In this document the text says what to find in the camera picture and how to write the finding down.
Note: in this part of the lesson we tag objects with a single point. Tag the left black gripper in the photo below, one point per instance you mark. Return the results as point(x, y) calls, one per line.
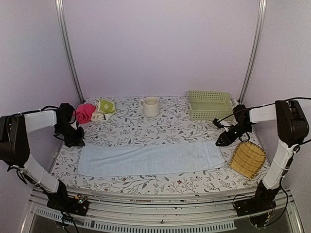
point(78, 141)

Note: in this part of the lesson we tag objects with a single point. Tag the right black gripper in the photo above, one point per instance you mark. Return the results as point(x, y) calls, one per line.
point(227, 140)

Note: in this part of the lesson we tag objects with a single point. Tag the light blue towel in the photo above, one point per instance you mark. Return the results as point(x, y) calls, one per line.
point(96, 161)

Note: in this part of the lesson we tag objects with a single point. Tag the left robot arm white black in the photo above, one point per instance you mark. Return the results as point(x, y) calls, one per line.
point(15, 152)

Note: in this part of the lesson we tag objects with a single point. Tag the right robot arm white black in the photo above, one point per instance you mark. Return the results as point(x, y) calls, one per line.
point(292, 128)

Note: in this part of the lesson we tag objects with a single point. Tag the yellow bamboo tray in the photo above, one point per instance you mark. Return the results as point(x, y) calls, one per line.
point(248, 158)

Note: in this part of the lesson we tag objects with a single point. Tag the pink rolled towel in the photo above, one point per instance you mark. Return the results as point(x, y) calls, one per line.
point(84, 112)

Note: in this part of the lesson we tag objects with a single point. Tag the green plastic basket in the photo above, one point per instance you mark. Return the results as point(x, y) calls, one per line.
point(208, 105)

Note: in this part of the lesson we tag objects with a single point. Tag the cream green patterned towel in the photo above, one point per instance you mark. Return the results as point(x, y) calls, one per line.
point(105, 109)

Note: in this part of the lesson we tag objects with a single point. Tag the cream ceramic mug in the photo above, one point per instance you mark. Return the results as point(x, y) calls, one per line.
point(150, 106)

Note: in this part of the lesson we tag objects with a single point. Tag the right aluminium frame post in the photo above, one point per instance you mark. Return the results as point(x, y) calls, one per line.
point(254, 49)

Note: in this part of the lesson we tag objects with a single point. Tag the aluminium frame post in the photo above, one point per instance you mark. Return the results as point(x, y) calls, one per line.
point(254, 49)
point(67, 47)

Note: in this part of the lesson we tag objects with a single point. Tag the left aluminium frame post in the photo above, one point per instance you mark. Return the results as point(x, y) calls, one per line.
point(67, 47)

